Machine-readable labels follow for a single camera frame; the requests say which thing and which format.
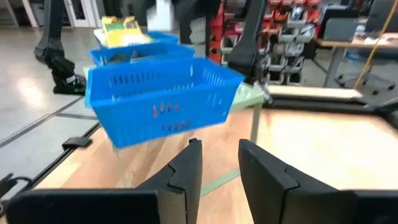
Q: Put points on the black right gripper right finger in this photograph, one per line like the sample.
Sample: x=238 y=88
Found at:
x=267 y=186

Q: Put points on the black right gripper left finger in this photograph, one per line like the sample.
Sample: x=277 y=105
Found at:
x=183 y=177

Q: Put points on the yellow green crayon box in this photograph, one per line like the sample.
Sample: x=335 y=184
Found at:
x=115 y=23
x=127 y=39

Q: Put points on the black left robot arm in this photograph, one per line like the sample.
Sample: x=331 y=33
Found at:
x=248 y=46

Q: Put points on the wooden desk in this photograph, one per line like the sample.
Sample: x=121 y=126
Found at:
x=342 y=43

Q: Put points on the black office chair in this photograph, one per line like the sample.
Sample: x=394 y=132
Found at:
x=382 y=15

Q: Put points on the pale green perforated shelf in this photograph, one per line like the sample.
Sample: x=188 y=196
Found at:
x=245 y=96

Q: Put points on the black table clamp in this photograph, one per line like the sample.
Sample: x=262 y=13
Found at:
x=76 y=143

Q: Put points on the parts bin rack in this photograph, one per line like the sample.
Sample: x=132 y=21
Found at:
x=289 y=34

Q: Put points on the black floor stand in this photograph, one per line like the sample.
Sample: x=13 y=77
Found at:
x=59 y=62

